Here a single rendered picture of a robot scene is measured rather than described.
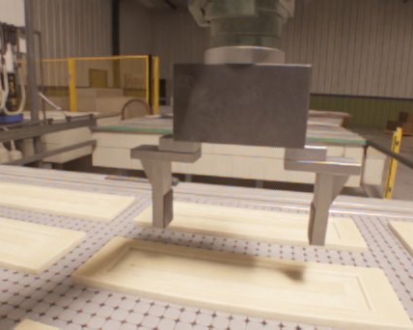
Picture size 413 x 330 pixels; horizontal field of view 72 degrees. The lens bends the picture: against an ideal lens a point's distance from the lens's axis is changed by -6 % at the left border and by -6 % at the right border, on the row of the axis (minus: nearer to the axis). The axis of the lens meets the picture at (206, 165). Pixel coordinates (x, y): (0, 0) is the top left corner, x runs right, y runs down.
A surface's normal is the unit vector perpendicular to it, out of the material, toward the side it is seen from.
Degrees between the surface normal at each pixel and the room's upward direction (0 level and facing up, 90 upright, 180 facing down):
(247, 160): 90
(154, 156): 90
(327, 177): 90
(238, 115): 90
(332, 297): 11
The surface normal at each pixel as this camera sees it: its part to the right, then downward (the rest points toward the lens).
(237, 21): -0.32, 0.22
